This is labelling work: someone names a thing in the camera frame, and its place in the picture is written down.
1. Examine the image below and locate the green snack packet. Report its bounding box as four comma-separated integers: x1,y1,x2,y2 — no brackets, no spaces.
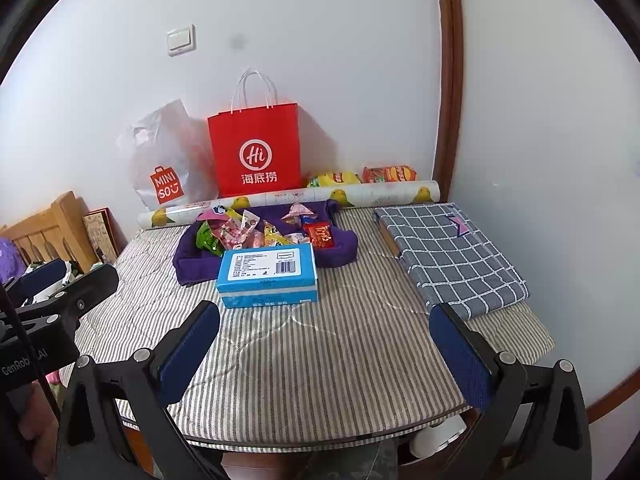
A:
195,220,226,258

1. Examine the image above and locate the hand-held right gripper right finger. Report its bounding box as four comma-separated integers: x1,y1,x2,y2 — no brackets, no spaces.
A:
429,302,593,480

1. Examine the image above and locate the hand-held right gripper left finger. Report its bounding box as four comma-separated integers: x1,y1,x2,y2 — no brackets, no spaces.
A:
55,300,236,480

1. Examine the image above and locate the pink panda snack packet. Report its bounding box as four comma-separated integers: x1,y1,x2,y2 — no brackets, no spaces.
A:
281,202,313,223

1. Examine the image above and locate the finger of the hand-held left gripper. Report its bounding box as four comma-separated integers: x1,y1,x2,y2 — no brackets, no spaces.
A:
5,258,69,304
30,263,120,334

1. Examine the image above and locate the magenta snack packet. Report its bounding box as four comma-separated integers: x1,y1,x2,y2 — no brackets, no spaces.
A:
197,206,236,224

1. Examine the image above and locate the wooden headboard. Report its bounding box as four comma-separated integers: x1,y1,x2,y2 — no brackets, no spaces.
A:
0,191,101,273

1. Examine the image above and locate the framed picture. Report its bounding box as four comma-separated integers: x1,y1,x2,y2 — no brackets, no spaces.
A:
82,206,126,265

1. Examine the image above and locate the grey checked folded cloth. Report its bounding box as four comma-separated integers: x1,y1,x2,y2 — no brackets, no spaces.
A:
372,202,530,321

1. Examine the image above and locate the red snack packet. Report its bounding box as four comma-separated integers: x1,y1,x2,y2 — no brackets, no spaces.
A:
302,221,333,250

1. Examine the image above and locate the pink white fruit candy packet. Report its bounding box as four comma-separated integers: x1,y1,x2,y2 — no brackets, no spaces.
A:
219,219,252,252

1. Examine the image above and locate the purple fabric tray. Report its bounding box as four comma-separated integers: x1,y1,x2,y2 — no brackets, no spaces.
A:
172,199,358,287

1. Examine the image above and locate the fruit print tablecloth roll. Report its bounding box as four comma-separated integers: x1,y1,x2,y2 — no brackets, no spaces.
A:
137,180,441,230

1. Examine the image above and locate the orange chips bag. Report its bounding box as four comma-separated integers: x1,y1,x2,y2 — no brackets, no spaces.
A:
361,165,418,184

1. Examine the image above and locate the white round container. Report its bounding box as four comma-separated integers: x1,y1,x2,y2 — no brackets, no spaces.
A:
410,412,468,458

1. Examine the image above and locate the yellow snack packet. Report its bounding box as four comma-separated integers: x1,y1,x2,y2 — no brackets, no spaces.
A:
262,225,292,249

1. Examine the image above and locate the blue tissue box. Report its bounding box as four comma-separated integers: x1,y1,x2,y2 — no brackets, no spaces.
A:
216,243,320,309

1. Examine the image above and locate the brown wooden door frame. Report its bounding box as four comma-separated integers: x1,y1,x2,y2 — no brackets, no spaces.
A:
432,0,640,426

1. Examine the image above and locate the white plastic bag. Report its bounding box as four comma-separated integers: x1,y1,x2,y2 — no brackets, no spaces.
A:
117,99,219,212

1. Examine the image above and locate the yellow chips bag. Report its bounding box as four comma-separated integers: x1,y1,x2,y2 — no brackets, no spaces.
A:
306,170,362,189

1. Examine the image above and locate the striped mattress pad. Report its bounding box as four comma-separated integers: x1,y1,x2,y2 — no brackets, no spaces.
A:
57,205,556,441

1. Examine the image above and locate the purple garment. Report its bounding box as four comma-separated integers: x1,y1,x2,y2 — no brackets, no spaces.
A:
0,237,26,283

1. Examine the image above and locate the brown board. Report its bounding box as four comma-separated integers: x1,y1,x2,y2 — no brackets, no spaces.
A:
376,217,401,258

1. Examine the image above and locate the white wall switch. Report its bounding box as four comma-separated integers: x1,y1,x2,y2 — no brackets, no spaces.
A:
166,25,197,57

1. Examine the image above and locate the red paper bag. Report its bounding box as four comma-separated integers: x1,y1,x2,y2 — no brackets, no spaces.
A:
207,67,302,199

